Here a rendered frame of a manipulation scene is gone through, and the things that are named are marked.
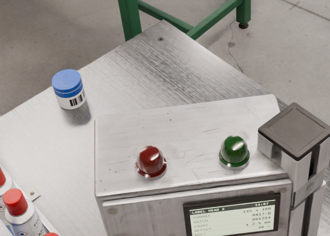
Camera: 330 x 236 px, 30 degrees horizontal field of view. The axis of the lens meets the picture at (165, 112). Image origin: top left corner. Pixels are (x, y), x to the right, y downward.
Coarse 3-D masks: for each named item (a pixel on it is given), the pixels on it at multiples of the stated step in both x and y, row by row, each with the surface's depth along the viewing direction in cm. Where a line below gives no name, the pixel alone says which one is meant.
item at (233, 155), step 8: (232, 136) 51; (224, 144) 50; (232, 144) 50; (240, 144) 50; (224, 152) 50; (232, 152) 50; (240, 152) 50; (248, 152) 52; (224, 160) 51; (232, 160) 50; (240, 160) 51; (248, 160) 51; (232, 168) 51; (240, 168) 51
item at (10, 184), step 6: (0, 168) 105; (0, 174) 105; (6, 174) 109; (0, 180) 105; (6, 180) 107; (12, 180) 108; (0, 186) 106; (6, 186) 107; (12, 186) 108; (0, 192) 106; (0, 198) 107; (0, 204) 108; (0, 210) 109; (0, 216) 111; (6, 222) 112
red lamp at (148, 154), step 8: (144, 152) 50; (152, 152) 50; (160, 152) 51; (144, 160) 50; (152, 160) 50; (160, 160) 50; (144, 168) 50; (152, 168) 50; (160, 168) 51; (144, 176) 51; (152, 176) 51; (160, 176) 51
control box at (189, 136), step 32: (256, 96) 57; (96, 128) 56; (128, 128) 55; (160, 128) 55; (192, 128) 55; (224, 128) 54; (256, 128) 54; (96, 160) 53; (128, 160) 53; (192, 160) 52; (256, 160) 52; (96, 192) 51; (128, 192) 51; (160, 192) 51; (192, 192) 51; (224, 192) 51; (256, 192) 51; (288, 192) 51; (128, 224) 53; (160, 224) 53
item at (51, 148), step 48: (144, 48) 161; (192, 48) 159; (48, 96) 152; (96, 96) 150; (144, 96) 149; (192, 96) 147; (240, 96) 146; (0, 144) 143; (48, 144) 141; (48, 192) 132
